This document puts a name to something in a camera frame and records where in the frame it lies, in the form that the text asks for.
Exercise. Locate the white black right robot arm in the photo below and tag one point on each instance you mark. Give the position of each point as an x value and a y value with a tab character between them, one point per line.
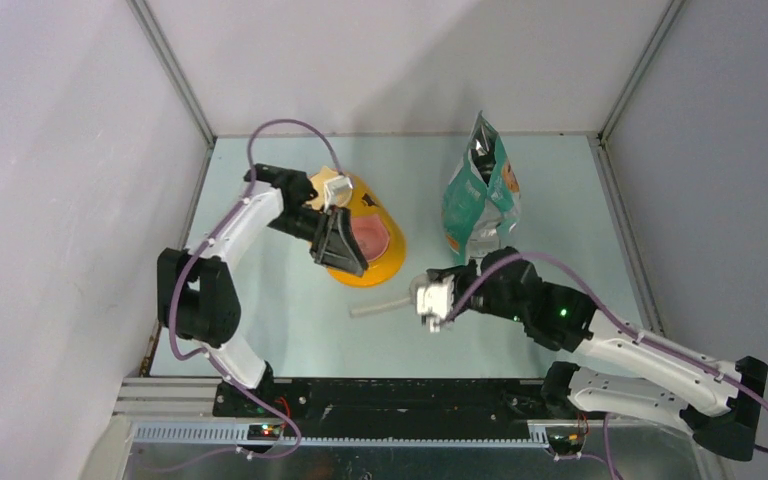
716	402

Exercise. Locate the right controller board with LEDs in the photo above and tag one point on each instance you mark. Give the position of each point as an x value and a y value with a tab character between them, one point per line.
562	444

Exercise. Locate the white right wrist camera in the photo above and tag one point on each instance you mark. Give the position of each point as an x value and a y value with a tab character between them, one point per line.
433	299

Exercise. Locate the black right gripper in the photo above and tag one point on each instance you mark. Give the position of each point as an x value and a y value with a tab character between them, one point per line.
458	272

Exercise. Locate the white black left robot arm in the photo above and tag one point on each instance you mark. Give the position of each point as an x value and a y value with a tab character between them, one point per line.
196	292

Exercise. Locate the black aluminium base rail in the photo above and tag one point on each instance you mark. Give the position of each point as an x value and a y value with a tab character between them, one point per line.
342	411

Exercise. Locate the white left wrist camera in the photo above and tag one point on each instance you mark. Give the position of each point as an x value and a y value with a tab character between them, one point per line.
338	191

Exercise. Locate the green white pet food bag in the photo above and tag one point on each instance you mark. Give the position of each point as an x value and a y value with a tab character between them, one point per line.
481	202

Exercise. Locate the cream paw print bowl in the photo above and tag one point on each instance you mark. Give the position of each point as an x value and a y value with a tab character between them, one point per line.
318	182

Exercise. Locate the pink cat ear bowl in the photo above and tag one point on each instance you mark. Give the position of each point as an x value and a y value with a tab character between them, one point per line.
371	235

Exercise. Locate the yellow double bowl feeder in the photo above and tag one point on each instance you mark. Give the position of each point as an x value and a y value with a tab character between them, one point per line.
365	202

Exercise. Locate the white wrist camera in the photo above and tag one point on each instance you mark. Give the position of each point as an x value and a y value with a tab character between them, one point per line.
338	191
433	299

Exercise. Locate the clear plastic food scoop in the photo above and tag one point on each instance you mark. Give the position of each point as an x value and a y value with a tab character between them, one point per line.
379	307

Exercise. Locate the controller board with leds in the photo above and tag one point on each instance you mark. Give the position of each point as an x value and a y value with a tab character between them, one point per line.
562	444
264	432

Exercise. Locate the left controller board with LEDs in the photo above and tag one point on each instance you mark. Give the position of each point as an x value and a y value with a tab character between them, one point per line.
264	432

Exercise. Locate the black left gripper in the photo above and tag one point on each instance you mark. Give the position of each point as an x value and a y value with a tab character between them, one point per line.
335	246

